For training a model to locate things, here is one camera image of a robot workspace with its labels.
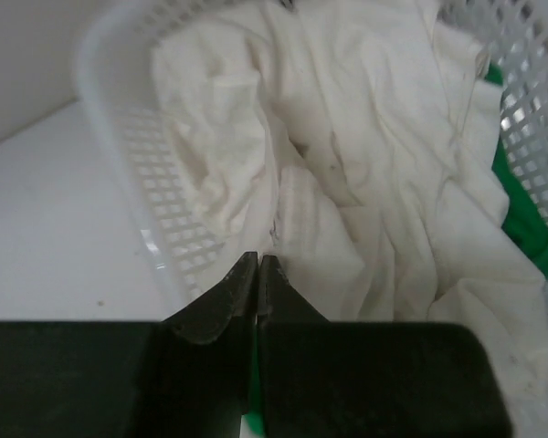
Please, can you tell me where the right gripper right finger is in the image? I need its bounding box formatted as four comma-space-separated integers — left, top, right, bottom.
257, 255, 512, 437

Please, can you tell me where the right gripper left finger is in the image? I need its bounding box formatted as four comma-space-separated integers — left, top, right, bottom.
0, 253, 258, 437

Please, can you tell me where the white t shirt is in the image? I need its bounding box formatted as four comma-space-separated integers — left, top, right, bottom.
150, 0, 548, 412

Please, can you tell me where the white plastic basket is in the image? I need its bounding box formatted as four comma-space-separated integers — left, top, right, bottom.
75, 0, 548, 438

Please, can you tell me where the green t shirt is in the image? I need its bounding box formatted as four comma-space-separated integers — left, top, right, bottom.
241, 63, 548, 438

